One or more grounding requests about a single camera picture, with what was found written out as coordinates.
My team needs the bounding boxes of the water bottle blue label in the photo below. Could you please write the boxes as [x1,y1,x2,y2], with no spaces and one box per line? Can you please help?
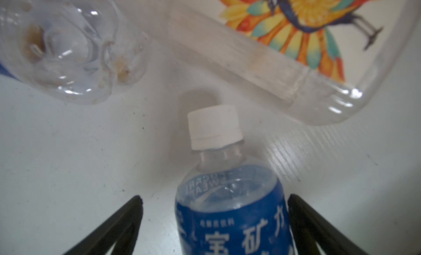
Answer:
[175,105,294,255]

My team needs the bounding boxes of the clear bottle blue label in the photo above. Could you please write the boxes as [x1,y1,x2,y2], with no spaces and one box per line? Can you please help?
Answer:
[1,0,150,105]

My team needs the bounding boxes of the capless bottle green red label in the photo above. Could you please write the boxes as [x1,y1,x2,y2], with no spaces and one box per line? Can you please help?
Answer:
[114,0,421,126]

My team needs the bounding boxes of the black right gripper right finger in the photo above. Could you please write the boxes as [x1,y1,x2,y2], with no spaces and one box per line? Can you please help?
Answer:
[288,194,366,255]

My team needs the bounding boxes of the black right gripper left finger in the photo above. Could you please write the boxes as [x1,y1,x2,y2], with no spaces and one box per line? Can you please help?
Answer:
[66,195,144,255]

